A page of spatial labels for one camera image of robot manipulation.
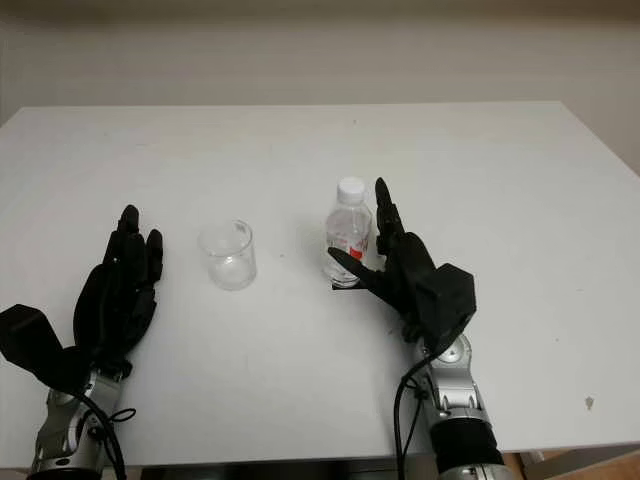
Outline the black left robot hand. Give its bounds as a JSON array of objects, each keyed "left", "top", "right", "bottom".
[{"left": 71, "top": 203, "right": 166, "bottom": 375}]

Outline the dark robot torso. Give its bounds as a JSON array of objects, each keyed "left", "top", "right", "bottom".
[{"left": 141, "top": 451, "right": 432, "bottom": 480}]

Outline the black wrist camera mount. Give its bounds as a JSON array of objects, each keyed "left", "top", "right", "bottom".
[
  {"left": 413, "top": 262, "right": 477, "bottom": 352},
  {"left": 0, "top": 303, "right": 95, "bottom": 394}
]

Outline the clear glass cup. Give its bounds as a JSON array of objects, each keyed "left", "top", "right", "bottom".
[{"left": 196, "top": 218, "right": 258, "bottom": 292}]

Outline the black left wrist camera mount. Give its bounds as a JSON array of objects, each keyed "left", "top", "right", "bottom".
[{"left": 0, "top": 303, "right": 95, "bottom": 394}]

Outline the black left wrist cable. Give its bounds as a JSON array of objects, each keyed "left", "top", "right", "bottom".
[{"left": 73, "top": 388, "right": 139, "bottom": 480}]

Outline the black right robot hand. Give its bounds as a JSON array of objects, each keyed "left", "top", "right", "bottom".
[{"left": 326, "top": 175, "right": 452, "bottom": 352}]

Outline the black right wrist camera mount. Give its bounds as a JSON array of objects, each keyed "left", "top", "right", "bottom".
[{"left": 413, "top": 262, "right": 477, "bottom": 352}]

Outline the clear plastic water bottle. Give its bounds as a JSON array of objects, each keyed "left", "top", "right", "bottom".
[{"left": 321, "top": 175, "right": 374, "bottom": 289}]

